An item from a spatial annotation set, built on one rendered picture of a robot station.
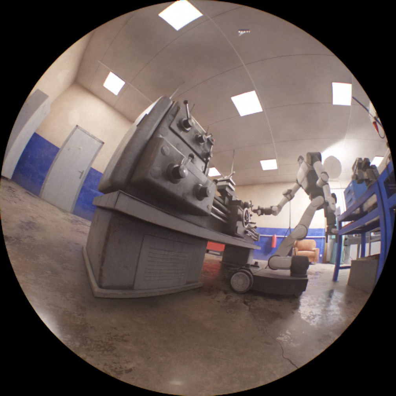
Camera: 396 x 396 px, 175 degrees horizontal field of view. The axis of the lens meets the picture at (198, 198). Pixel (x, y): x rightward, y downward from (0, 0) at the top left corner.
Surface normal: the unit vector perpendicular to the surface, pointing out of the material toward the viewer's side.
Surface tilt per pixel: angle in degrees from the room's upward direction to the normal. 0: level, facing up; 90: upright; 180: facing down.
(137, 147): 90
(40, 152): 90
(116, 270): 90
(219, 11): 180
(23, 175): 90
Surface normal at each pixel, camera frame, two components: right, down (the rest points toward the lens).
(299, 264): -0.60, -0.38
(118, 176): 0.79, -0.03
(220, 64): -0.22, 0.92
